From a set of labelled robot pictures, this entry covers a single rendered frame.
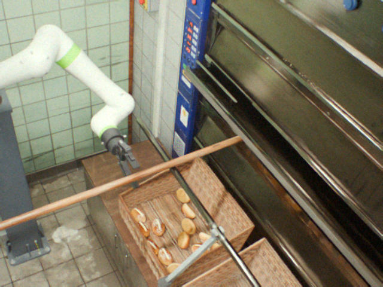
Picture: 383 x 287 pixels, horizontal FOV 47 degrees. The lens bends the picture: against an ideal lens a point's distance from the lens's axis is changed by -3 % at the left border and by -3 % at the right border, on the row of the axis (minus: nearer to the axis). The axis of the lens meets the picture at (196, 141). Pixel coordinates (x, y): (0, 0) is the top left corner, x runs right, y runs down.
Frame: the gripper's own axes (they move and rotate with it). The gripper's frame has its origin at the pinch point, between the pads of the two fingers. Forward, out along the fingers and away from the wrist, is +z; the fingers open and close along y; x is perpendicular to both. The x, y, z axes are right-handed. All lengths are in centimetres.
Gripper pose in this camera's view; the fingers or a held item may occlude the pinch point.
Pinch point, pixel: (134, 174)
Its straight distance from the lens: 187.5
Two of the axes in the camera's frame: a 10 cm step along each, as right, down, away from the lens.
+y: -1.0, 7.2, 6.8
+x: -8.5, 2.9, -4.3
